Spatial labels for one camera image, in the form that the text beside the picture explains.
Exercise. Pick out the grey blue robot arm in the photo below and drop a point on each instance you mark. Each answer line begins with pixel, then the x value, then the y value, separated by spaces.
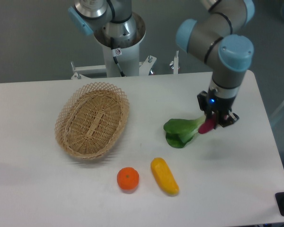
pixel 214 42

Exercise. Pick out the purple sweet potato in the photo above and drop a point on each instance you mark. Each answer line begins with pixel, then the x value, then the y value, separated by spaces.
pixel 207 126

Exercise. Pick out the white metal base frame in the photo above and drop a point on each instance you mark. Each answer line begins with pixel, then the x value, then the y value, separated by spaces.
pixel 99 71

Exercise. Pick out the orange mandarin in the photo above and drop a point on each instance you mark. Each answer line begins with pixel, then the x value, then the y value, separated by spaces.
pixel 128 178

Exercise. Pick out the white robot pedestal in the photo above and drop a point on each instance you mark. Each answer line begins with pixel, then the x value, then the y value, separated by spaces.
pixel 120 44

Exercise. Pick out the woven wicker basket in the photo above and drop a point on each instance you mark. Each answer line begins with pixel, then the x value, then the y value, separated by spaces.
pixel 92 120

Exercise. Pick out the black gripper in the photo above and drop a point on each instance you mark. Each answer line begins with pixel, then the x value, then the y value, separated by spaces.
pixel 220 100

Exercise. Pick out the green bok choy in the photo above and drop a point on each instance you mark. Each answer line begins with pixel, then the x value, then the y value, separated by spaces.
pixel 181 131

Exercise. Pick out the white clamp post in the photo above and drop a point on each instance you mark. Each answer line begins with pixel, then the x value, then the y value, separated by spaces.
pixel 174 65

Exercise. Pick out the yellow squash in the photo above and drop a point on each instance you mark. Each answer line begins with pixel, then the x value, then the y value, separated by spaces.
pixel 164 177

